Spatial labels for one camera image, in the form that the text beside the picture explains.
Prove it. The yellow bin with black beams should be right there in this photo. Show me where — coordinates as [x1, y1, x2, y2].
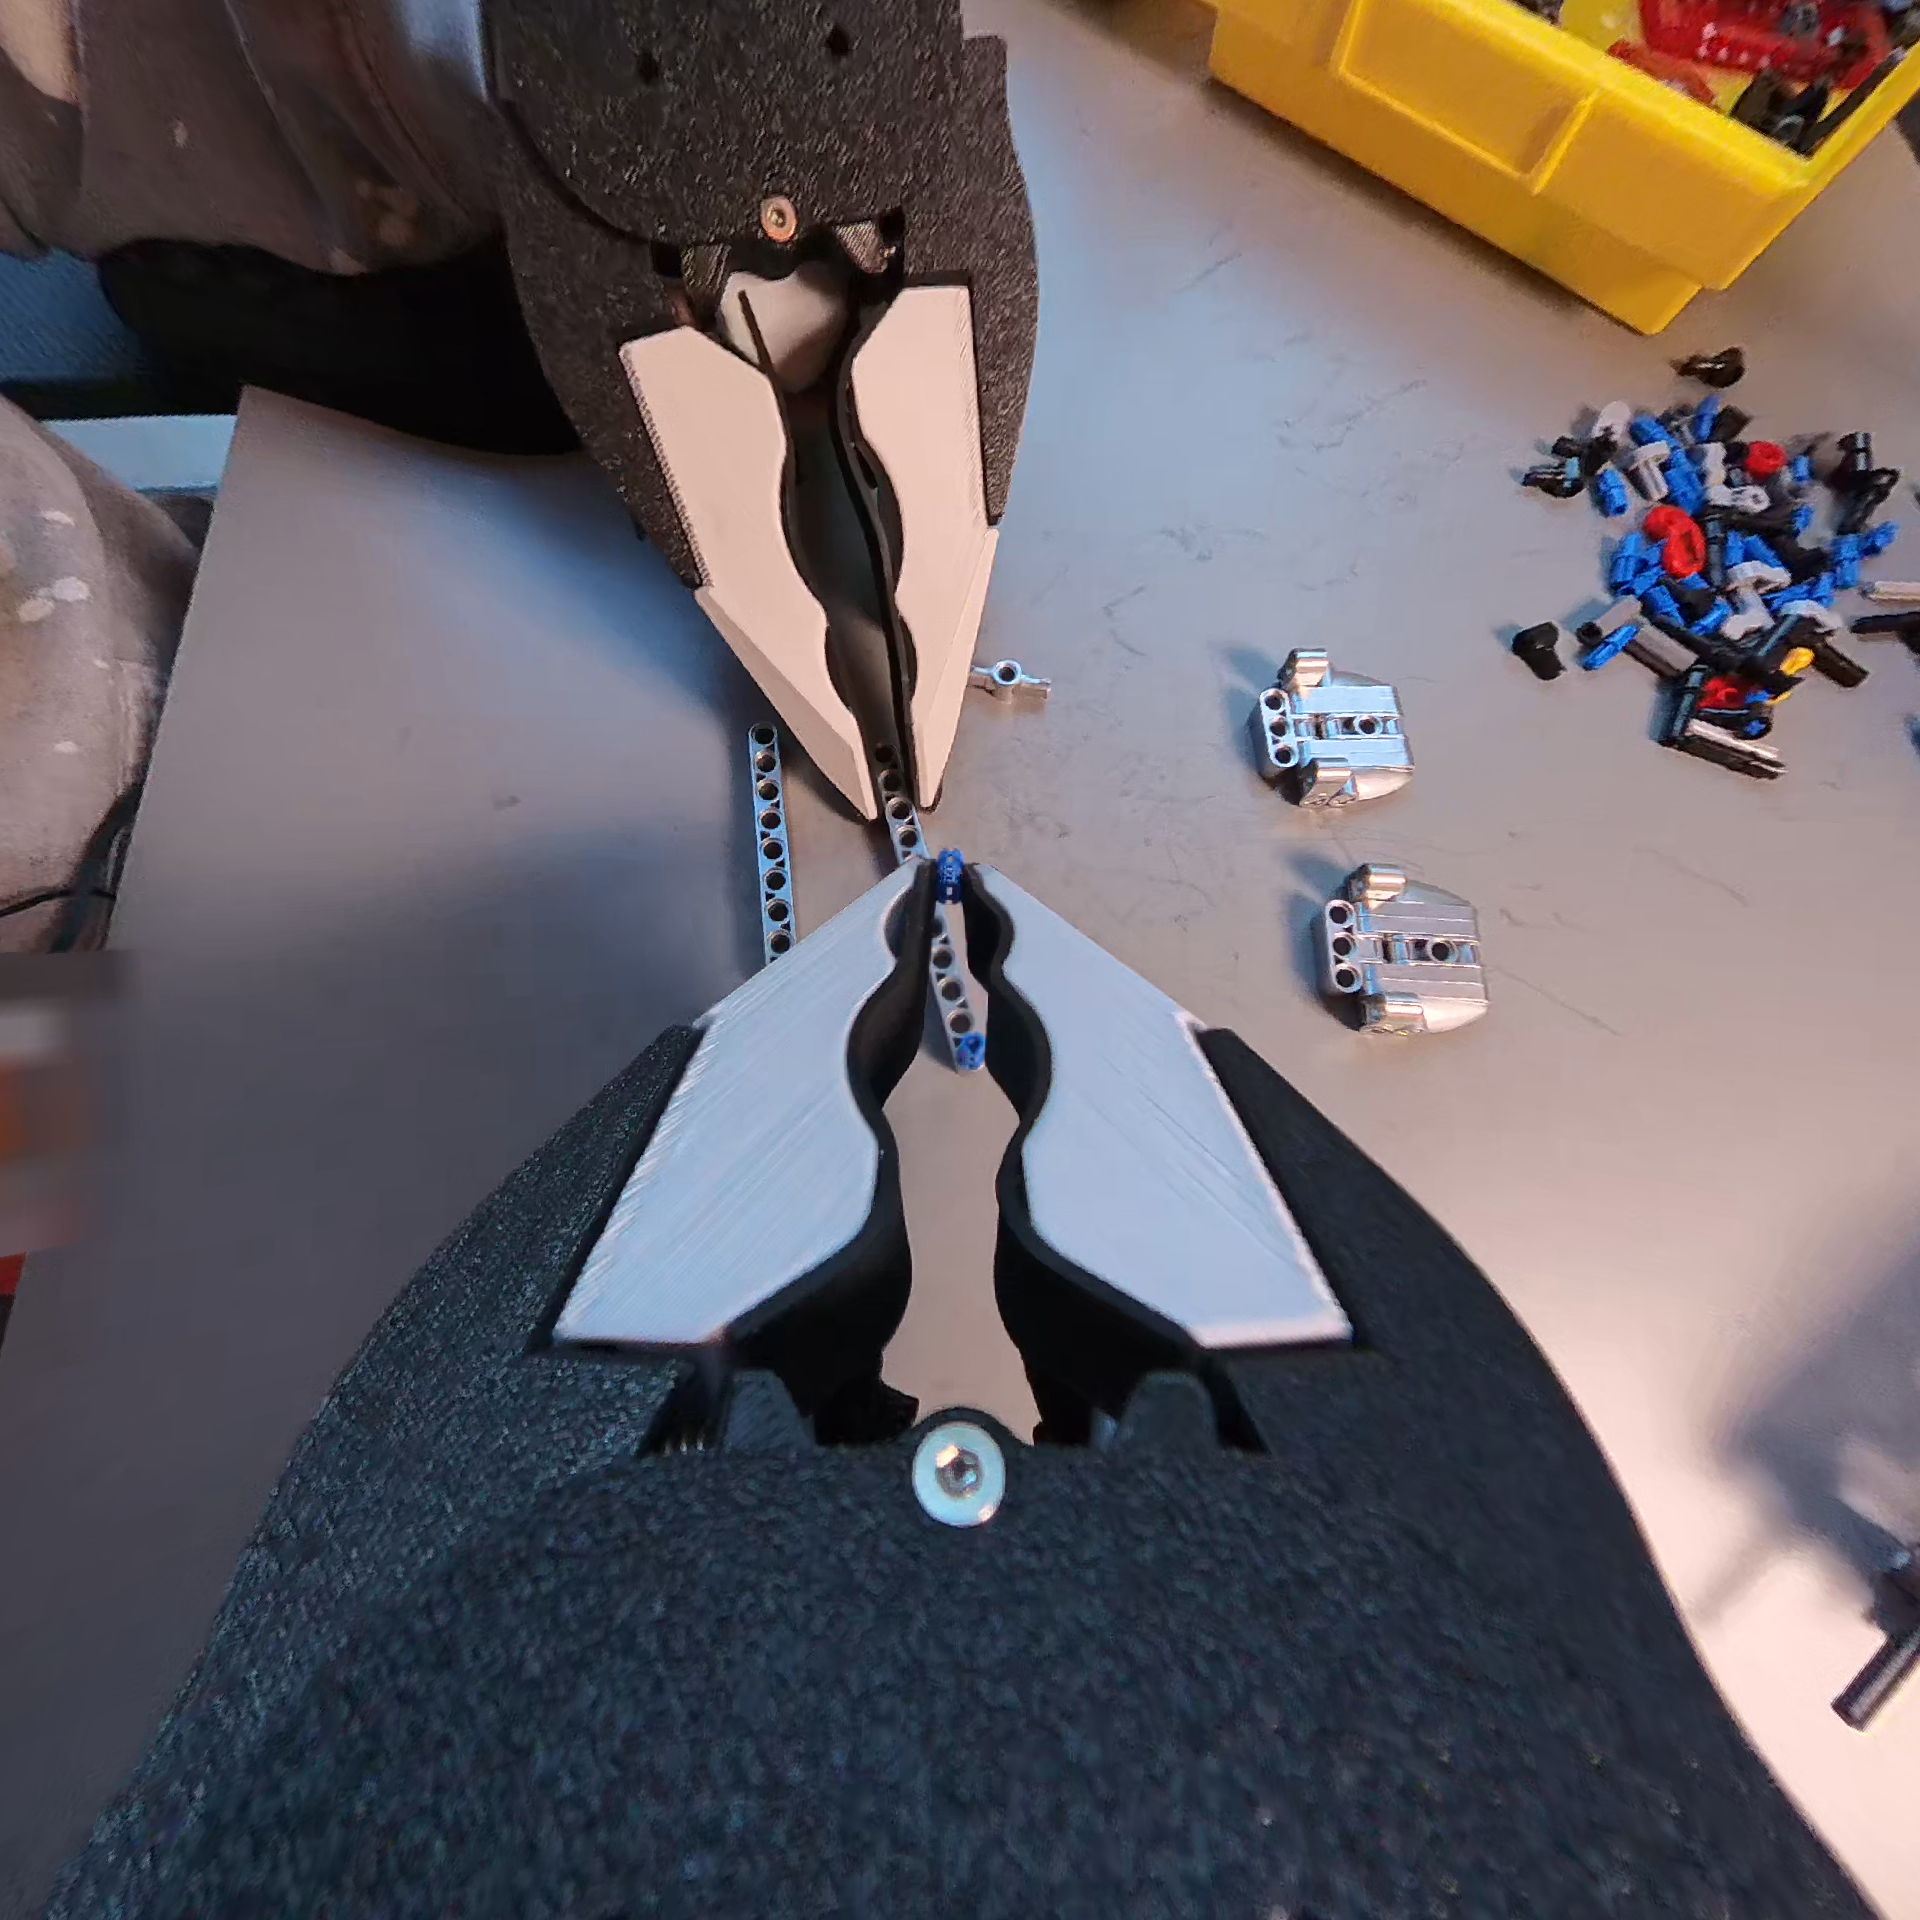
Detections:
[1207, 0, 1920, 335]

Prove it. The pile of black red beams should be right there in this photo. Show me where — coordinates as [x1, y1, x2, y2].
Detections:
[1499, 0, 1920, 160]

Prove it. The pile of mixed toy pins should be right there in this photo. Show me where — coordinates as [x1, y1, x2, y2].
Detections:
[1505, 392, 1920, 782]

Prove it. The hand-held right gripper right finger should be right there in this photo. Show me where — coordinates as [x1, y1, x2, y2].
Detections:
[959, 864, 1355, 1444]

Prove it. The silver toy engine block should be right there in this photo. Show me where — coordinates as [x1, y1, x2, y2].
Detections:
[1248, 647, 1416, 812]
[1311, 861, 1489, 1040]

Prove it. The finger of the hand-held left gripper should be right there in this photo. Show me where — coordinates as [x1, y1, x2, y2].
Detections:
[619, 322, 886, 825]
[832, 281, 1003, 812]

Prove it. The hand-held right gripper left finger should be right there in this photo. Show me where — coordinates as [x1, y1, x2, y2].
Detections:
[551, 858, 939, 1423]

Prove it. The long grey toy beam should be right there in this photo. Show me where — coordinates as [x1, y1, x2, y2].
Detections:
[747, 724, 800, 965]
[877, 742, 989, 1070]

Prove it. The dark object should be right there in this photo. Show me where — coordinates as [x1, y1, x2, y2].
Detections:
[95, 240, 578, 452]

